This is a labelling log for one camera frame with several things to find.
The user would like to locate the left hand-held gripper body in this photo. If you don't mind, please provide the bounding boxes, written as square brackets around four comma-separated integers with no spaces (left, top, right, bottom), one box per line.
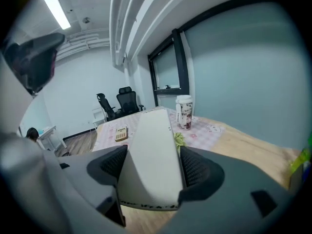
[0,130,73,234]

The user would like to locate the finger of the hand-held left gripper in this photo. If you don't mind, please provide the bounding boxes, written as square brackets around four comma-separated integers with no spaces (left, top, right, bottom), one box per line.
[1,32,66,97]

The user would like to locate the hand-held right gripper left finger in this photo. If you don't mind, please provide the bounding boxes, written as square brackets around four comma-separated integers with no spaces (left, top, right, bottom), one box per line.
[59,144,129,227]

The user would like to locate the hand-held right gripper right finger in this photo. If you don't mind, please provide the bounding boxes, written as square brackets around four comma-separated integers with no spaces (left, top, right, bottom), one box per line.
[160,146,301,234]

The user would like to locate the white rectangular remote box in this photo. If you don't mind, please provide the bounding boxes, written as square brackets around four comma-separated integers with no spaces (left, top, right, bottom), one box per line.
[116,107,185,211]

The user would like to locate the pink checked tablecloth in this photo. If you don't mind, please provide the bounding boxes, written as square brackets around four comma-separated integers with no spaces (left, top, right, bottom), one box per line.
[92,107,226,154]

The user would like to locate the beige calculator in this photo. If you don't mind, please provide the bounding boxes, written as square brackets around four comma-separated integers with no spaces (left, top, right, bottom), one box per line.
[114,125,129,142]

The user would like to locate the white side stand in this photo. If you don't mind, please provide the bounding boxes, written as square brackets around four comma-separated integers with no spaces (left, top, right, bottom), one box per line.
[92,106,107,129]

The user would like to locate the ceiling strip light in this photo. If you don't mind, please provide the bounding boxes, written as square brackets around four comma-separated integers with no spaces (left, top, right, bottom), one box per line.
[39,0,72,31]

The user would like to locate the white trolley cart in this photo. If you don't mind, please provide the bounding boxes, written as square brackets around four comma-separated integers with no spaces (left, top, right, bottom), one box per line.
[36,125,67,151]

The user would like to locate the small black office chair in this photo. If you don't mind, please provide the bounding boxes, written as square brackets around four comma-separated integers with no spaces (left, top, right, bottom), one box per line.
[96,93,118,122]

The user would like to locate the green leafy ornament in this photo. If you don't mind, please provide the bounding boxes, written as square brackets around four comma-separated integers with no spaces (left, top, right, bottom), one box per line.
[173,132,187,147]

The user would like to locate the large black mesh office chair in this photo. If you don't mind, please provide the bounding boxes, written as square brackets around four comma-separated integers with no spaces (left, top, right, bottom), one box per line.
[116,86,145,118]

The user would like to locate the patterned cup with white lid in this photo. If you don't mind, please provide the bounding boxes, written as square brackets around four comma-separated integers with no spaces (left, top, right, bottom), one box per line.
[175,95,194,131]

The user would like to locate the green plastic bottle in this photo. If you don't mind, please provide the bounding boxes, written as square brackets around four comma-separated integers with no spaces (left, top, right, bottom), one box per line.
[289,135,312,173]

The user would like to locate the black window frame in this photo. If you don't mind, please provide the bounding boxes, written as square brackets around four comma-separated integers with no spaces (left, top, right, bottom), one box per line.
[147,0,276,107]

